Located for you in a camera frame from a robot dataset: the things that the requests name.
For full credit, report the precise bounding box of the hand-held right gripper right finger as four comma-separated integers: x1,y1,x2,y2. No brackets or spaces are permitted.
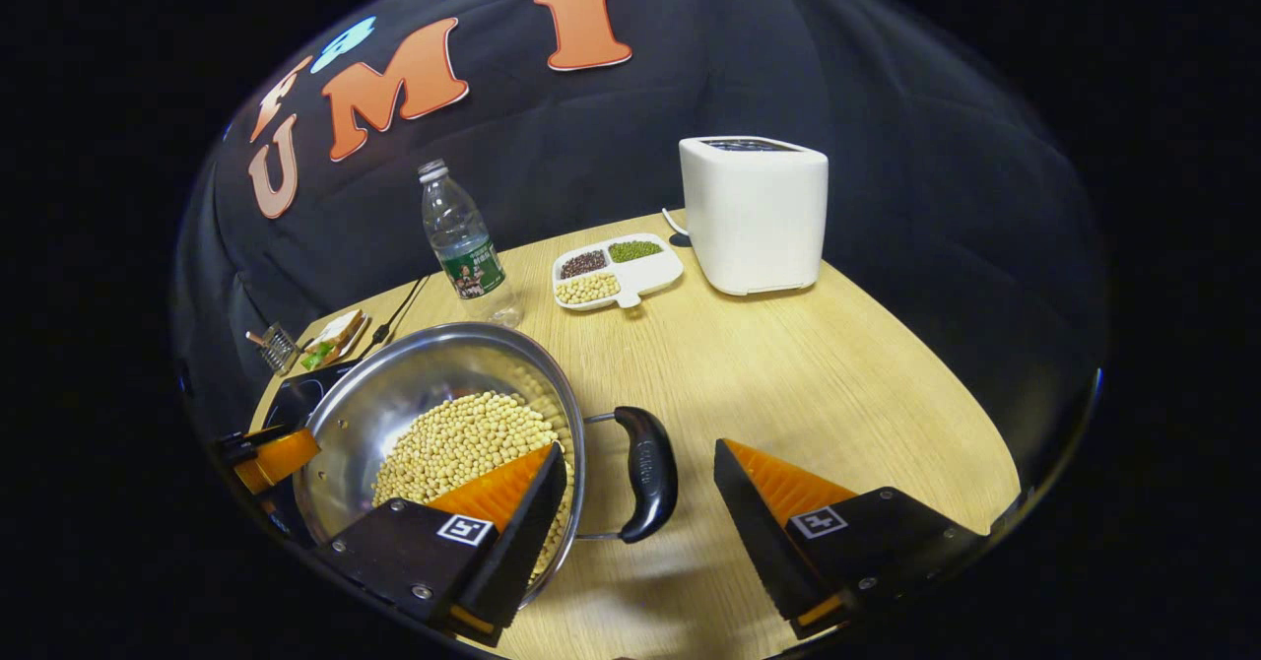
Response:
714,437,989,641

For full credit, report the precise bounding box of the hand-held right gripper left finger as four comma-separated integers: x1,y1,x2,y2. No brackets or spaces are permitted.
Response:
317,441,569,648

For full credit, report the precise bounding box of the black induction cooktop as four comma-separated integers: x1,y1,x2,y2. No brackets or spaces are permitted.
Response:
254,360,362,439

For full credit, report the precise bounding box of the steel pot with black handles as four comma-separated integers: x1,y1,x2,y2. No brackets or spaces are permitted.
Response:
293,322,681,610

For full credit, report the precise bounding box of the pile of soybeans in pot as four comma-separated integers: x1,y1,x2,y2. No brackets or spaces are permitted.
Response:
372,389,577,582

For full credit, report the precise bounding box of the small glass jar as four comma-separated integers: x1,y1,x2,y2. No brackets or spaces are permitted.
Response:
246,322,301,375

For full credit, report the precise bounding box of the small white plate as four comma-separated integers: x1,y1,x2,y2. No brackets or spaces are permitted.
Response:
300,310,373,373

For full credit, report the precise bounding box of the small pile of soybeans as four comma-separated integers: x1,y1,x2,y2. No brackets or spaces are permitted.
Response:
555,272,622,305

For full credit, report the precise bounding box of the clear plastic water bottle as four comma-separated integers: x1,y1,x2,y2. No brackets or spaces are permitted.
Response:
417,159,523,329

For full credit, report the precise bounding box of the white divided dish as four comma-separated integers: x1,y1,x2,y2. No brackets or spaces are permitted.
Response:
552,233,685,312

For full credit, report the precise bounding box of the white toaster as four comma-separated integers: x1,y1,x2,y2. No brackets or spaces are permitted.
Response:
678,135,830,297

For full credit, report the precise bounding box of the black power cable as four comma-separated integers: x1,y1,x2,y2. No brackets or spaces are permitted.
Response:
360,274,432,361

